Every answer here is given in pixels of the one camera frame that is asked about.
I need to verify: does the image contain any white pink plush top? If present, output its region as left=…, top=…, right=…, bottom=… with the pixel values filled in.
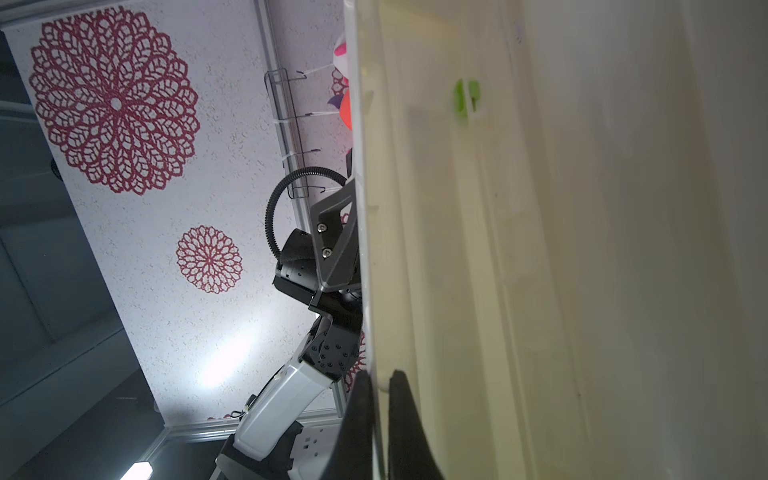
left=332, top=33, right=349, bottom=78

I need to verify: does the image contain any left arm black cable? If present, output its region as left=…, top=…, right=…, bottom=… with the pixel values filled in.
left=264, top=166, right=349, bottom=260

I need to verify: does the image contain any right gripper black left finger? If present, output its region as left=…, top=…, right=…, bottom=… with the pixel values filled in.
left=321, top=371, right=375, bottom=480

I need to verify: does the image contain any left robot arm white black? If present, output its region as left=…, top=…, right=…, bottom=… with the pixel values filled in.
left=215, top=180, right=363, bottom=479

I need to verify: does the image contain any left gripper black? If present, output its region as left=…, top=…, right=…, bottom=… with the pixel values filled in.
left=273, top=180, right=363, bottom=327

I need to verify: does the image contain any red plush toy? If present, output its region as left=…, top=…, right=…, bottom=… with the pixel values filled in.
left=339, top=92, right=353, bottom=130

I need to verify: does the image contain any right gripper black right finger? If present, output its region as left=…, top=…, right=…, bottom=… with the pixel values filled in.
left=388, top=370, right=443, bottom=480

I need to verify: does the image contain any black wire basket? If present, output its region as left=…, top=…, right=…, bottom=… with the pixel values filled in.
left=264, top=68, right=320, bottom=175

